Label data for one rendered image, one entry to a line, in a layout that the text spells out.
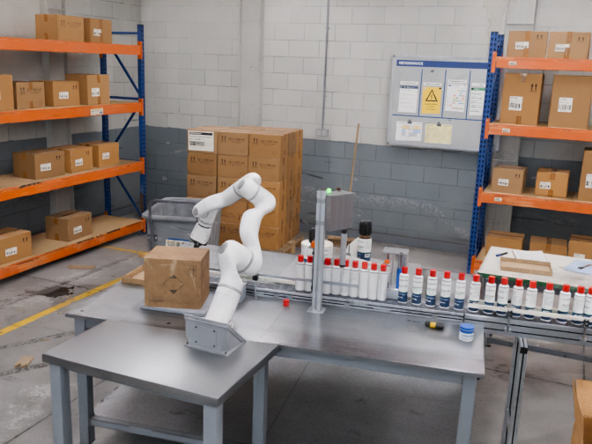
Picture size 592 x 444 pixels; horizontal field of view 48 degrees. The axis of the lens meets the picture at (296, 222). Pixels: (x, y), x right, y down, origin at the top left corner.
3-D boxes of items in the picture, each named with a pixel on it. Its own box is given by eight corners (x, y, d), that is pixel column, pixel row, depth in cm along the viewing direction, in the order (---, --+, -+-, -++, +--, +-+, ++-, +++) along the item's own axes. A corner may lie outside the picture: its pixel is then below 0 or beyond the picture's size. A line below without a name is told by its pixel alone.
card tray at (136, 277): (186, 276, 406) (186, 270, 405) (167, 289, 382) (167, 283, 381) (142, 270, 413) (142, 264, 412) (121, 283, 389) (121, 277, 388)
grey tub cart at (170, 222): (165, 273, 671) (164, 181, 648) (225, 277, 667) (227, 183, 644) (138, 304, 585) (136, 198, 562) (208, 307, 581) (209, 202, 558)
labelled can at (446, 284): (449, 307, 356) (452, 270, 352) (448, 309, 351) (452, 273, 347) (439, 305, 358) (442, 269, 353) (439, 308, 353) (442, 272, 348)
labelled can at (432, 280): (435, 305, 358) (438, 269, 353) (434, 307, 353) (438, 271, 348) (425, 303, 359) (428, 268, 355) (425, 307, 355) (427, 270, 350)
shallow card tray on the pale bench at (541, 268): (550, 266, 464) (551, 262, 463) (551, 277, 442) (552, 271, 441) (499, 261, 474) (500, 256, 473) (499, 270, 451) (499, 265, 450)
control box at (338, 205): (352, 227, 353) (354, 192, 349) (329, 232, 343) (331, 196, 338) (339, 223, 361) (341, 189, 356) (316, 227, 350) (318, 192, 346)
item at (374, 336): (482, 277, 431) (482, 274, 431) (484, 379, 290) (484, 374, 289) (186, 244, 482) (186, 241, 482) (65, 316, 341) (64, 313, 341)
